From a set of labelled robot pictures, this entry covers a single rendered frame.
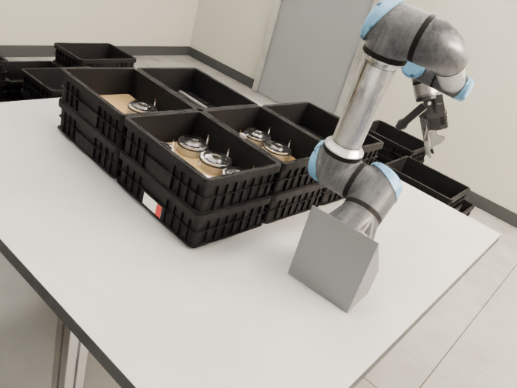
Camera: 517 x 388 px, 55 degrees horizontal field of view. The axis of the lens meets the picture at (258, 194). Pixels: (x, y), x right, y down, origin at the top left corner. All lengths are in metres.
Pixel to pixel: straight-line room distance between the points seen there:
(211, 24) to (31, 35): 1.91
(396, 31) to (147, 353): 0.91
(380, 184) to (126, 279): 0.71
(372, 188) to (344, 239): 0.18
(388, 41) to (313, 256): 0.57
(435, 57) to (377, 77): 0.15
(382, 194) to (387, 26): 0.43
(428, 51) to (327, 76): 3.62
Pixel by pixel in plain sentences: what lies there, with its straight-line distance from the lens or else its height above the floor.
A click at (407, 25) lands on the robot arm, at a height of 1.41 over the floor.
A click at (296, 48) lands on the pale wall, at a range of 5.03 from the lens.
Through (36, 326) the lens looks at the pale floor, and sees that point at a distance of 2.14.
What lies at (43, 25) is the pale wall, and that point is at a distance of 4.96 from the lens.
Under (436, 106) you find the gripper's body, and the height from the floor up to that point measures 1.16.
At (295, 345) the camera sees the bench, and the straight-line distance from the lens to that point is 1.23.
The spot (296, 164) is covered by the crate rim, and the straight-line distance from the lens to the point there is 1.54.
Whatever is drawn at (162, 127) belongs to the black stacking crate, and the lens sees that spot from 1.64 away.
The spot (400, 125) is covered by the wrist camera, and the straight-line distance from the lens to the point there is 1.77.
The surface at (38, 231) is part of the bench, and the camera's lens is 1.41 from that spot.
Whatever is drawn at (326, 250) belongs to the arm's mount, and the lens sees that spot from 1.34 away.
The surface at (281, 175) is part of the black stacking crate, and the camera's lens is 1.53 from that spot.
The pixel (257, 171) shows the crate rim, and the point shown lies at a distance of 1.40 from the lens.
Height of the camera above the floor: 1.52
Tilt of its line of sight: 28 degrees down
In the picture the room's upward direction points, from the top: 17 degrees clockwise
